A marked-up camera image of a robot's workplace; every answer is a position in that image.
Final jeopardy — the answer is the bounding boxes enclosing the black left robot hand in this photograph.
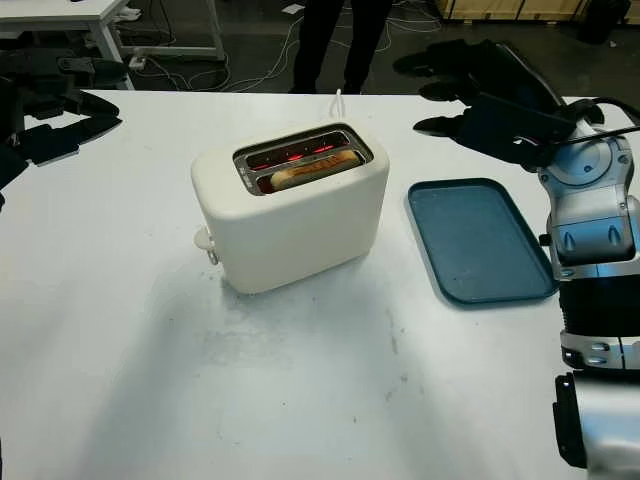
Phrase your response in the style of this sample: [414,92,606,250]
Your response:
[0,49,126,169]

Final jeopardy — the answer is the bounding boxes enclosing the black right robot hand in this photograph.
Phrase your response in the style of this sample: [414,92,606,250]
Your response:
[393,38,567,136]

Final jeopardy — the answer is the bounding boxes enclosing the toast slice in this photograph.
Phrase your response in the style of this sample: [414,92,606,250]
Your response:
[270,152,361,191]

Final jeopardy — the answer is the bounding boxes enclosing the person beige jacket dark trousers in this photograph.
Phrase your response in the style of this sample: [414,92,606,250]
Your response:
[288,0,389,95]

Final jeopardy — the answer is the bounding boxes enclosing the white two-slot toaster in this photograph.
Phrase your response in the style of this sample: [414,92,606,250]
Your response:
[190,121,391,295]

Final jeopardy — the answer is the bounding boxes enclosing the blue rectangular tray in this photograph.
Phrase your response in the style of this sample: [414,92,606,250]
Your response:
[407,177,560,305]

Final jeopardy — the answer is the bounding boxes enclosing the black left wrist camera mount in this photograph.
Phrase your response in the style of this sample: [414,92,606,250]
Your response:
[0,142,31,194]

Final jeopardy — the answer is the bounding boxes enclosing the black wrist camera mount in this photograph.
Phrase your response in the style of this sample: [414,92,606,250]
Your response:
[459,93,576,174]
[0,142,31,194]

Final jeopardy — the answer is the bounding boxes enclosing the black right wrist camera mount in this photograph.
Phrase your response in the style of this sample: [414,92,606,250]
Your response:
[459,93,576,174]

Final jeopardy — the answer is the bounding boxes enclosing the white metal-frame desk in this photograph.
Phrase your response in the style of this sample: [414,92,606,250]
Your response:
[0,0,226,91]

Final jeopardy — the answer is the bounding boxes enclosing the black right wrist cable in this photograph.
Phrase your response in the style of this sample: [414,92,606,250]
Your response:
[549,97,640,151]

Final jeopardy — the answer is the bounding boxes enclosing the white floor cable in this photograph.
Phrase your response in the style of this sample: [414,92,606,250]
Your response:
[142,49,234,90]
[264,4,304,79]

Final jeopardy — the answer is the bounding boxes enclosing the white toaster power cord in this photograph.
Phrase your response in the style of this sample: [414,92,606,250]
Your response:
[329,88,347,124]

